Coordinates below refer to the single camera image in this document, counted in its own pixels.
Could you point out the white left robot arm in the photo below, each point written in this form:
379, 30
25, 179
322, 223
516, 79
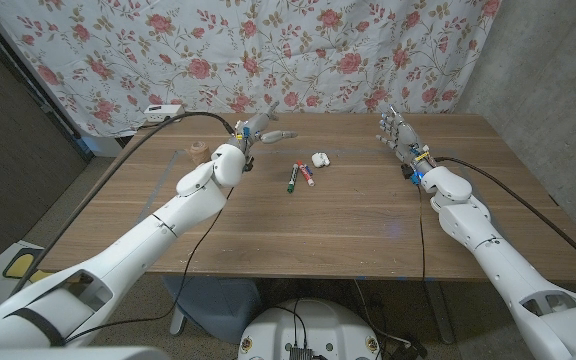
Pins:
143, 245

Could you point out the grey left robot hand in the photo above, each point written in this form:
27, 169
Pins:
253, 132

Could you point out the green dry-erase marker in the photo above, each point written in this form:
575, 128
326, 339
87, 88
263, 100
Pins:
293, 178

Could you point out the floral backdrop cloth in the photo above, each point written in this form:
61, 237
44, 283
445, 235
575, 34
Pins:
268, 50

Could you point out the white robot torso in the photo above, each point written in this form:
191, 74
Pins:
318, 330

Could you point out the blue-grey bin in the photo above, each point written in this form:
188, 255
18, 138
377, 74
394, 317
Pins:
218, 305

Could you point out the grey table leg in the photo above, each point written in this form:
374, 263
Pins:
440, 312

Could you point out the black frame bar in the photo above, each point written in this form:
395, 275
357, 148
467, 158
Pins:
25, 80

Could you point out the blue marker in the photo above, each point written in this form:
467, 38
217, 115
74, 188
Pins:
309, 169

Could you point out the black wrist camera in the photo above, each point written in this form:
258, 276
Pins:
249, 164
408, 171

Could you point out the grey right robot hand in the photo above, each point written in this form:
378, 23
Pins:
405, 140

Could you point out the white table leg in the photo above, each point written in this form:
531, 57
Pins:
177, 320

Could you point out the white power strip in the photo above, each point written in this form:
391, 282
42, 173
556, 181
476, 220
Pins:
164, 113

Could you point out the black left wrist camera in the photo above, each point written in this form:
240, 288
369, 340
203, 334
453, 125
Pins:
249, 164

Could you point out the black power adapter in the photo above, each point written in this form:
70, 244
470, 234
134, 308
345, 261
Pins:
410, 349

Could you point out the red Expo marker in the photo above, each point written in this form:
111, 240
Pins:
306, 174

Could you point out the white AirPods case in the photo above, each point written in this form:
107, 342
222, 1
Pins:
320, 159

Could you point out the white yellow black floor mat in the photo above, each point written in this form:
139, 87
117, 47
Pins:
20, 265

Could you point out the tan thread spool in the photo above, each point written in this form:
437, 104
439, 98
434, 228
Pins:
198, 151

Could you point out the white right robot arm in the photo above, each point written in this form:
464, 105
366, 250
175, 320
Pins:
498, 260

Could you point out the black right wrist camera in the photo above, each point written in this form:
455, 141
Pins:
408, 171

